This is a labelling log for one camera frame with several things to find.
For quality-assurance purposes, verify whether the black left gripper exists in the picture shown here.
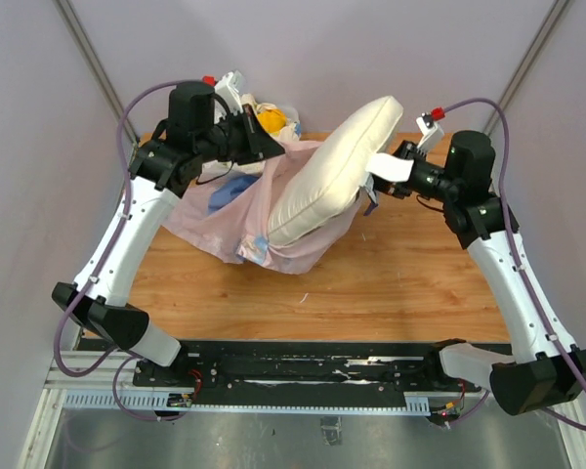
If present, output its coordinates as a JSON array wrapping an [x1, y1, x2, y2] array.
[[196, 104, 287, 167]]

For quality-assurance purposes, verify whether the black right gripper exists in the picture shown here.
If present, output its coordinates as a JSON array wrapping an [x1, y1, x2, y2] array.
[[355, 141, 459, 204]]

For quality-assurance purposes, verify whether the cream white pillow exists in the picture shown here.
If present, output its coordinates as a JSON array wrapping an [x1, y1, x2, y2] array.
[[267, 96, 414, 247]]

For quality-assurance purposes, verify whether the pink blue printed pillowcase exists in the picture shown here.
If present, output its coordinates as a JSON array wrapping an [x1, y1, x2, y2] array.
[[164, 142, 367, 275]]

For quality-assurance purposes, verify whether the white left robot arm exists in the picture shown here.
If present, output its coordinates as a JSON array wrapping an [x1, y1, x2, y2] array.
[[52, 80, 284, 387]]

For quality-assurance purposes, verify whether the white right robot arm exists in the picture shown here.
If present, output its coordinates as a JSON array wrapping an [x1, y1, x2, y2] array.
[[366, 131, 586, 415]]

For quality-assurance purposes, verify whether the yellow orange cloth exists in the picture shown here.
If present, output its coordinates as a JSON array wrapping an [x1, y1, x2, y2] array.
[[257, 108, 287, 134]]

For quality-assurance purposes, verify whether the translucent plastic bin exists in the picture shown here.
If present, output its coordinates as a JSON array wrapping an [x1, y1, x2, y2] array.
[[253, 100, 304, 143]]

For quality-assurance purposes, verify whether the cream floral printed cloth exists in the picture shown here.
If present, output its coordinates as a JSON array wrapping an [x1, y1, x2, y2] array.
[[241, 90, 304, 146]]

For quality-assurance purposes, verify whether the right aluminium frame post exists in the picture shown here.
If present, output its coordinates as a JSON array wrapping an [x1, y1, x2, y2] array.
[[497, 0, 574, 115]]

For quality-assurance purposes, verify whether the aluminium frame post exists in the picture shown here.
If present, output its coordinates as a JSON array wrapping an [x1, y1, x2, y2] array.
[[497, 0, 574, 115], [52, 0, 124, 120]]

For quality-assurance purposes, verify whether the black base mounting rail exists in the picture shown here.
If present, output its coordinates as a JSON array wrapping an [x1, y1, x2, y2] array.
[[132, 336, 492, 409]]

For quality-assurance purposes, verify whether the left aluminium frame post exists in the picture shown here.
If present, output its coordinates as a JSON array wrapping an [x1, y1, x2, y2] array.
[[52, 0, 124, 120]]

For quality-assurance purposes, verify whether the white slotted cable duct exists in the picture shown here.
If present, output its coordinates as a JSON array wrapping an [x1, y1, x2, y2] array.
[[63, 390, 431, 416]]

